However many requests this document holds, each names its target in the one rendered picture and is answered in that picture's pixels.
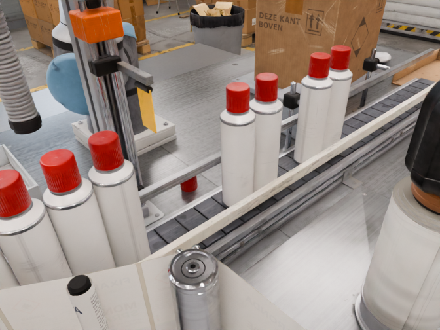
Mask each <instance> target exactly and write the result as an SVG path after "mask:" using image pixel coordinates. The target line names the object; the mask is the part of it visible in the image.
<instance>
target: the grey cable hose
mask: <svg viewBox="0 0 440 330"><path fill-rule="evenodd" d="M1 10H2V7H0V97H1V101H2V102H3V105H4V108H5V111H6V112H7V115H8V117H9V118H8V122H9V125H10V128H11V129H12V130H13V131H14V133H16V134H30V133H33V132H36V131H38V130H39V129H40V128H41V127H42V118H41V116H40V113H39V112H38V111H37V108H36V106H35V103H34V101H33V97H32V95H31V92H30V89H29V85H28V83H27V80H26V76H25V75H24V72H23V69H22V67H21V66H22V65H21V63H20V59H19V58H18V54H17V51H16V49H15V46H14V45H13V44H14V42H13V40H12V37H11V36H10V31H8V30H9V27H8V26H7V22H6V21H5V20H6V19H5V17H4V16H3V15H4V13H3V11H1Z"/></svg>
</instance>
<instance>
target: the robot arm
mask: <svg viewBox="0 0 440 330"><path fill-rule="evenodd" d="M58 1H59V9H60V23H59V24H58V25H57V26H56V27H55V28H54V29H53V30H52V43H53V49H54V59H53V60H52V61H51V62H50V64H49V67H48V69H47V73H46V83H47V86H48V89H49V91H50V93H51V94H52V96H53V97H54V99H55V100H56V101H57V102H58V103H60V104H62V105H63V106H64V107H65V108H66V109H68V110H70V111H72V112H74V113H77V114H80V115H87V118H86V121H87V125H88V129H89V131H90V132H91V133H92V134H94V129H93V125H92V121H91V118H90V113H89V110H88V106H87V102H86V98H85V95H84V90H83V85H82V82H81V78H80V75H79V70H78V67H77V62H76V59H75V54H74V51H73V47H72V44H71V39H70V36H69V31H68V28H67V23H66V20H65V16H64V11H63V8H62V3H61V0H58ZM122 25H123V30H124V36H123V37H119V38H116V42H117V48H118V52H119V56H120V57H121V60H122V61H124V62H126V63H128V64H130V65H132V66H134V67H136V68H138V69H139V61H138V50H137V44H136V41H137V37H136V35H135V31H134V27H133V25H132V24H130V23H128V22H123V23H122ZM122 76H123V80H124V87H125V91H126V97H127V101H128V108H129V112H130V118H131V122H132V129H133V133H134V135H137V134H140V133H142V132H144V131H146V130H147V129H148V128H147V127H146V126H144V125H143V121H142V117H141V109H140V105H139V97H138V90H137V87H136V86H135V85H134V83H135V81H136V80H135V79H133V78H131V77H129V76H127V75H126V74H124V73H122Z"/></svg>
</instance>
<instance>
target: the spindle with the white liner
mask: <svg viewBox="0 0 440 330"><path fill-rule="evenodd" d="M405 165H406V167H407V169H408V171H410V172H411V175H410V176H408V177H405V178H403V179H402V180H401V181H399V182H398V183H397V184H396V185H395V186H394V189H393V191H392V196H391V199H390V203H389V206H388V209H387V212H386V214H385V216H384V220H383V224H382V228H381V231H380V235H379V237H378V240H377V243H376V246H375V250H374V253H373V258H372V261H371V264H370V266H369V269H368V272H367V277H366V279H365V280H364V282H363V285H362V287H361V293H360V294H359V296H358V298H357V301H356V305H355V312H356V318H357V321H358V323H359V325H360V327H361V328H362V329H363V330H440V79H439V80H438V81H437V82H436V83H435V84H434V86H433V87H432V88H431V89H430V91H429V92H428V93H427V94H426V97H425V98H424V101H423V103H422V106H421V109H420V112H419V115H418V118H417V122H416V125H415V127H414V131H413V134H412V138H411V141H410V143H409V148H408V150H407V154H406V156H405Z"/></svg>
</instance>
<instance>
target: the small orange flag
mask: <svg viewBox="0 0 440 330"><path fill-rule="evenodd" d="M134 85H135V86H136V87H137V92H138V97H139V105H140V109H141V117H142V121H143V125H144V126H146V127H147V128H148V129H150V130H152V131H153V132H154V133H157V130H156V122H155V113H154V108H153V99H152V94H151V92H152V91H153V88H152V87H150V86H149V85H148V86H146V85H144V84H143V83H141V82H139V81H135V83H134Z"/></svg>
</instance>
